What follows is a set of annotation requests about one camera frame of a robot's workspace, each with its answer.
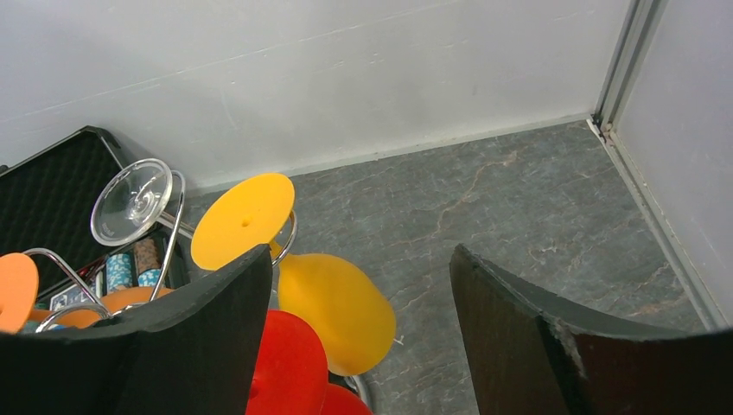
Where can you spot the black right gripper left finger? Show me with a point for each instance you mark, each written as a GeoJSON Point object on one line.
{"type": "Point", "coordinates": [192, 351]}

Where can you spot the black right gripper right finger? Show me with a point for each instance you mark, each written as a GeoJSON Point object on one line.
{"type": "Point", "coordinates": [531, 351]}

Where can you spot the red plastic wine glass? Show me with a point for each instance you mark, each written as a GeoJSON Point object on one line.
{"type": "Point", "coordinates": [291, 373]}

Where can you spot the chrome wine glass rack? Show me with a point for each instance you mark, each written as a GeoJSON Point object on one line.
{"type": "Point", "coordinates": [139, 263]}

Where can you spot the yellow plastic wine glass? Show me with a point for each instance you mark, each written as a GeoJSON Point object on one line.
{"type": "Point", "coordinates": [353, 319]}

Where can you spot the clear wine glass on rack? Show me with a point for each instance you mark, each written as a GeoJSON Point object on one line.
{"type": "Point", "coordinates": [142, 195]}

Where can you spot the black poker chip case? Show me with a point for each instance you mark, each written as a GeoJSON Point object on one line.
{"type": "Point", "coordinates": [47, 201]}

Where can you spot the aluminium frame post right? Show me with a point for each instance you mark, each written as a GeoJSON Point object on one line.
{"type": "Point", "coordinates": [637, 31]}

